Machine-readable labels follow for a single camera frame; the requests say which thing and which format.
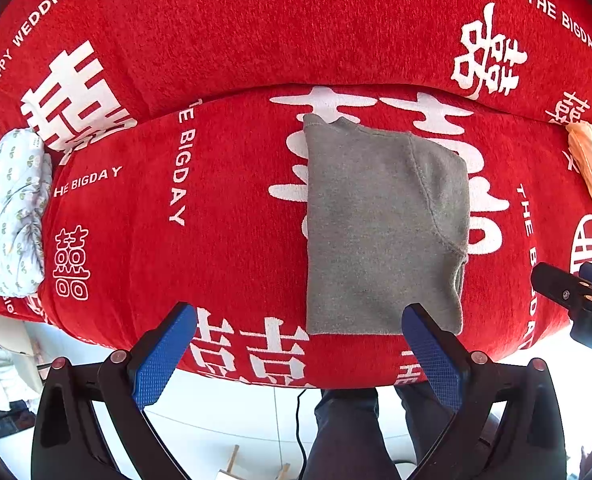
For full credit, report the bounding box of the grey knit sweater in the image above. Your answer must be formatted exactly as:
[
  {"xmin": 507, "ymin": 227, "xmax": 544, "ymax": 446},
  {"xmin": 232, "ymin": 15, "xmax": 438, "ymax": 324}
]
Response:
[{"xmin": 302, "ymin": 114, "xmax": 472, "ymax": 337}]

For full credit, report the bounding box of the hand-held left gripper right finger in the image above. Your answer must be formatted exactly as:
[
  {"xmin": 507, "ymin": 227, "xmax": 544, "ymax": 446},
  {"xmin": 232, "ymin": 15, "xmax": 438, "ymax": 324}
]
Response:
[{"xmin": 401, "ymin": 302, "xmax": 567, "ymax": 480}]

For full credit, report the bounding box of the person's left leg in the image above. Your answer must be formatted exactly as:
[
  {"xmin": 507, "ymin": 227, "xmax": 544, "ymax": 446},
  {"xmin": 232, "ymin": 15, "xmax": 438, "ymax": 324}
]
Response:
[{"xmin": 303, "ymin": 389, "xmax": 381, "ymax": 480}]

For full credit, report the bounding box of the person's right leg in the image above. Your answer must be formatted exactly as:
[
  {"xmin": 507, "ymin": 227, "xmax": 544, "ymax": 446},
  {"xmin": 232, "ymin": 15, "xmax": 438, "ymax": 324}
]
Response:
[{"xmin": 395, "ymin": 385, "xmax": 449, "ymax": 468}]

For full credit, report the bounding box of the black cable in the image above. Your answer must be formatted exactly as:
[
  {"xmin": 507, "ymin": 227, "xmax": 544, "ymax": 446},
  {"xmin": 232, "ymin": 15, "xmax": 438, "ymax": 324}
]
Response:
[{"xmin": 294, "ymin": 387, "xmax": 323, "ymax": 480}]

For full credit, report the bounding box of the red printed blanket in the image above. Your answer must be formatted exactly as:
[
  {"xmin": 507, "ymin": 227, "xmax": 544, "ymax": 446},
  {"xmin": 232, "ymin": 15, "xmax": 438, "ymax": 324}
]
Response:
[{"xmin": 0, "ymin": 0, "xmax": 592, "ymax": 391}]

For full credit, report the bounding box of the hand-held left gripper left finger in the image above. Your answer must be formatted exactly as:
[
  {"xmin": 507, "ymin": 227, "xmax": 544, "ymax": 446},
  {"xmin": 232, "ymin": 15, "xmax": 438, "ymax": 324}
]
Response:
[{"xmin": 30, "ymin": 301, "xmax": 198, "ymax": 480}]

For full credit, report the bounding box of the person's leg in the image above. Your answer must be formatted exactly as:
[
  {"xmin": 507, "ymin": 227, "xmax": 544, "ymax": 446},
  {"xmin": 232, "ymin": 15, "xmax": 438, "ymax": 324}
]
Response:
[
  {"xmin": 303, "ymin": 389, "xmax": 381, "ymax": 480},
  {"xmin": 395, "ymin": 385, "xmax": 449, "ymax": 468}
]

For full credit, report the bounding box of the white cloth pile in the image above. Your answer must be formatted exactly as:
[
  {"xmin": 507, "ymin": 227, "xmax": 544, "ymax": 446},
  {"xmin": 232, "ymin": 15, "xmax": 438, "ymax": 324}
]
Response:
[{"xmin": 0, "ymin": 347, "xmax": 44, "ymax": 413}]

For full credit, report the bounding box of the white patterned cloth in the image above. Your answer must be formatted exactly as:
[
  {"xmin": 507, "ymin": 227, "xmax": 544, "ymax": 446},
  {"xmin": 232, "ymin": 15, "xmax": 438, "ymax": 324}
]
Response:
[{"xmin": 0, "ymin": 129, "xmax": 54, "ymax": 297}]

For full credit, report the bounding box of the wooden stand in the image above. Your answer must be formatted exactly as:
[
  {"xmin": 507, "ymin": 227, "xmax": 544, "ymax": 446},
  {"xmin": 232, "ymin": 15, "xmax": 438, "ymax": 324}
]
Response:
[{"xmin": 219, "ymin": 444, "xmax": 291, "ymax": 480}]

